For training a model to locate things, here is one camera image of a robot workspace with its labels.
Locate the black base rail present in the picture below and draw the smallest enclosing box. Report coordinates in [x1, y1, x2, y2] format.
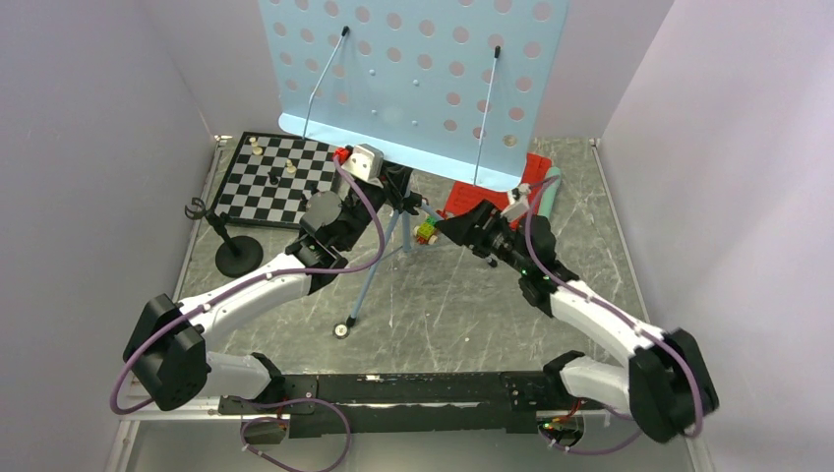
[218, 371, 576, 439]

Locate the light blue music stand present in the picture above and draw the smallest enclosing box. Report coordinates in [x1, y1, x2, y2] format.
[257, 0, 571, 327]

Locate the colourful toy brick car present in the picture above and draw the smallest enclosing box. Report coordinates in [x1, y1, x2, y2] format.
[412, 217, 439, 245]

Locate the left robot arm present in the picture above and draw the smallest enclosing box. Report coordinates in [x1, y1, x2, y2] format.
[109, 162, 413, 415]

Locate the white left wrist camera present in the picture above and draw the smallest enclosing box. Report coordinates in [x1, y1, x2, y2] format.
[333, 144, 385, 187]

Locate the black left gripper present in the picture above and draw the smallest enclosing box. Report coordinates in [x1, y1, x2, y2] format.
[339, 154, 416, 252]

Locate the blue white poker chip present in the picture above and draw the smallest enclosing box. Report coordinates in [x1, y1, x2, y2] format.
[332, 324, 350, 339]

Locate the black microphone stand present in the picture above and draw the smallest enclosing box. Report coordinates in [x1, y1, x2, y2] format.
[184, 197, 264, 278]

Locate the mint green microphone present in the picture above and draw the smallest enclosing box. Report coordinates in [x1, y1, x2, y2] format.
[537, 166, 563, 218]

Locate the black white chessboard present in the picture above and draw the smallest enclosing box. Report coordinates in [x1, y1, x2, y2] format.
[212, 132, 339, 229]

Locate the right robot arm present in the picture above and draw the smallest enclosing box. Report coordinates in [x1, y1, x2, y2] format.
[436, 201, 720, 443]

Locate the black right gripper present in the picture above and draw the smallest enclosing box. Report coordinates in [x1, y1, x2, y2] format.
[434, 200, 531, 276]

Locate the cream chess piece back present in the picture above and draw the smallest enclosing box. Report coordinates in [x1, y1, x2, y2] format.
[249, 137, 264, 155]

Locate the red sheet music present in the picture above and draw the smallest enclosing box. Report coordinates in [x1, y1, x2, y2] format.
[441, 153, 555, 216]

